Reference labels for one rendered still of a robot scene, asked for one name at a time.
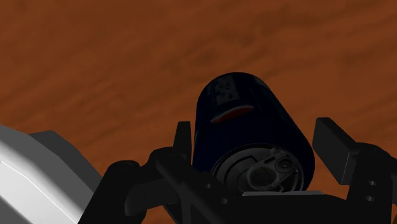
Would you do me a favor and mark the dark blue drink can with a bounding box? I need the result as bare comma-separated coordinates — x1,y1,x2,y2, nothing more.
192,71,316,195

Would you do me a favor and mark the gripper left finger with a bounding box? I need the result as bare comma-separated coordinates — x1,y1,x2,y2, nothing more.
78,120,237,224

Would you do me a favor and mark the grey white angular object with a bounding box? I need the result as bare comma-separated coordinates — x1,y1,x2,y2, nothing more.
0,123,103,224

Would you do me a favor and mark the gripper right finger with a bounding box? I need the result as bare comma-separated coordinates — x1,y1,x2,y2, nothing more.
311,117,397,224

